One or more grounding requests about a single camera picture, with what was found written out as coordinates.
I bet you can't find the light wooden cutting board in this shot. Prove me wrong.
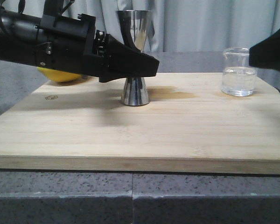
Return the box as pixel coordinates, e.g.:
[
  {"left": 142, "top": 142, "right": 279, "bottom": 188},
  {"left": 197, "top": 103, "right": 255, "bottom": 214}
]
[{"left": 0, "top": 73, "right": 280, "bottom": 175}]

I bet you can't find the clear glass beaker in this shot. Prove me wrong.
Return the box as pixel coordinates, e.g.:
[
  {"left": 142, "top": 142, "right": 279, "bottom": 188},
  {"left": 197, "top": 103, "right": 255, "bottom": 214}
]
[{"left": 221, "top": 48, "right": 257, "bottom": 97}]

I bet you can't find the steel double jigger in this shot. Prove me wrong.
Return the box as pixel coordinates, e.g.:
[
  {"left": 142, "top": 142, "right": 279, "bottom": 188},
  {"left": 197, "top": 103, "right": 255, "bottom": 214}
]
[{"left": 117, "top": 10, "right": 152, "bottom": 106}]

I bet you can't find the yellow lemon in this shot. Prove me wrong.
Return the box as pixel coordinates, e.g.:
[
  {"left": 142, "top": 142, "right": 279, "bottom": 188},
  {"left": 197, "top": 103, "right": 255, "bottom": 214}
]
[{"left": 37, "top": 67, "right": 81, "bottom": 83}]

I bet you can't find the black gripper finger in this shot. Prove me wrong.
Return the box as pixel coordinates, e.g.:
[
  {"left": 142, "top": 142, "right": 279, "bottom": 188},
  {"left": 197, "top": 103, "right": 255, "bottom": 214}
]
[{"left": 249, "top": 29, "right": 280, "bottom": 72}]

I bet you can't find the grey curtain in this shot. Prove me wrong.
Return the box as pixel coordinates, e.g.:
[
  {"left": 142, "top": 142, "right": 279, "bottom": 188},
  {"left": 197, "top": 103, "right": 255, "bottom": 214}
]
[{"left": 0, "top": 0, "right": 280, "bottom": 53}]

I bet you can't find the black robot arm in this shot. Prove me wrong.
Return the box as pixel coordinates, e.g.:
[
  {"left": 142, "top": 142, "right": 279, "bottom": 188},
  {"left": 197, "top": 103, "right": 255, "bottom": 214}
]
[{"left": 0, "top": 0, "right": 159, "bottom": 83}]

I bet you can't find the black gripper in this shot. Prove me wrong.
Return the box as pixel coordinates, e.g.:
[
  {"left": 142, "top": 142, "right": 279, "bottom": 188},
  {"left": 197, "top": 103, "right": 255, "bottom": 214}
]
[{"left": 34, "top": 11, "right": 159, "bottom": 83}]

